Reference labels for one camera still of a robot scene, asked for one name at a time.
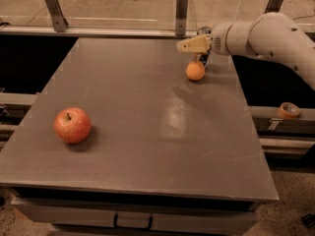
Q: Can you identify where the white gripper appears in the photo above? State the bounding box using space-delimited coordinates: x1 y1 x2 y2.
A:
176 22 232 55

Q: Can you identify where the crushed blue redbull can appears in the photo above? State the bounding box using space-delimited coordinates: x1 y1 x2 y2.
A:
195 27 212 66

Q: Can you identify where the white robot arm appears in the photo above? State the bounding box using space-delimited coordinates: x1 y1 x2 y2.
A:
177 12 315 89

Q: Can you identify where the orange fruit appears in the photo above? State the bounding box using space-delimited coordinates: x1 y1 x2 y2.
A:
186 61 205 81

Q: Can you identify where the orange tape roll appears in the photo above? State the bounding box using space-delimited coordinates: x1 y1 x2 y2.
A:
279 102 300 119

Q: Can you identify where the red apple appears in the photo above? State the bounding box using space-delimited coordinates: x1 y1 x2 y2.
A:
53 107 92 144

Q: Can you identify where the metal window rail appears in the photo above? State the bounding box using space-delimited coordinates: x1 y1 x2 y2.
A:
0 25 197 38

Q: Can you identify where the right metal bracket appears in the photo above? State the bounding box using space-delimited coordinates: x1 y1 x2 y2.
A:
265 0 284 13

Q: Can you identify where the left metal bracket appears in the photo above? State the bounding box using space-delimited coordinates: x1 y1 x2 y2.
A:
44 0 68 32

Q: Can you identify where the black drawer handle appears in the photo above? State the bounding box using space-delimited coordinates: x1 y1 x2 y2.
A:
113 212 154 230

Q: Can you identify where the white drawer with handle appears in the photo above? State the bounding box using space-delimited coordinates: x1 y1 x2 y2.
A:
12 198 257 236

